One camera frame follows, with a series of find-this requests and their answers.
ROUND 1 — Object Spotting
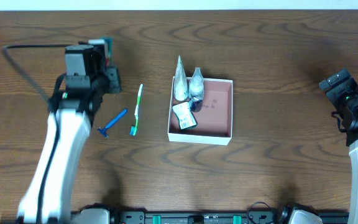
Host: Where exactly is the red green toothpaste tube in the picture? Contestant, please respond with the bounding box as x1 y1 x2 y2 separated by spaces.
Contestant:
102 37 113 66

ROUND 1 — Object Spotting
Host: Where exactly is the green white toothbrush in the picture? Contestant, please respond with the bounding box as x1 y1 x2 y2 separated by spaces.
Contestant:
130 83 144 136

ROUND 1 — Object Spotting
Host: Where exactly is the white cream tube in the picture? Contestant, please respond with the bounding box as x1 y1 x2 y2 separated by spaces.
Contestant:
173 56 188 101

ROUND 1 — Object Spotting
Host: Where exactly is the green white packet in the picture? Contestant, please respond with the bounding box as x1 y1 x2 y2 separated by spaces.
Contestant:
173 102 197 130

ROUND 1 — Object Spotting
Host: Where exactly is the blue pump bottle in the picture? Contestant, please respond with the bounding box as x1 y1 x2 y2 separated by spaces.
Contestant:
188 67 204 113

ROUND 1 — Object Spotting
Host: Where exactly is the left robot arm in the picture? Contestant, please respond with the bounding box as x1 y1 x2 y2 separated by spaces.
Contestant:
16 38 120 223

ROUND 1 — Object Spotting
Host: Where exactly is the blue disposable razor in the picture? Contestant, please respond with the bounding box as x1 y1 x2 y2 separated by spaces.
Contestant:
98 108 127 138

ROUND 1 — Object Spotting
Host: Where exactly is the white cardboard box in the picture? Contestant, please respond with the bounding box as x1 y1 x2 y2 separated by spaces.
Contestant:
167 78 234 146

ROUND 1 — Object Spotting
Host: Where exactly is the left black cable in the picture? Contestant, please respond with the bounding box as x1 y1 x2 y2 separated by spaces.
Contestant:
1 44 70 105

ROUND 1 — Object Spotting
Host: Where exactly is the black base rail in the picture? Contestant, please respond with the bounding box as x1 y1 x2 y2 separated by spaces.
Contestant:
71 203 349 224

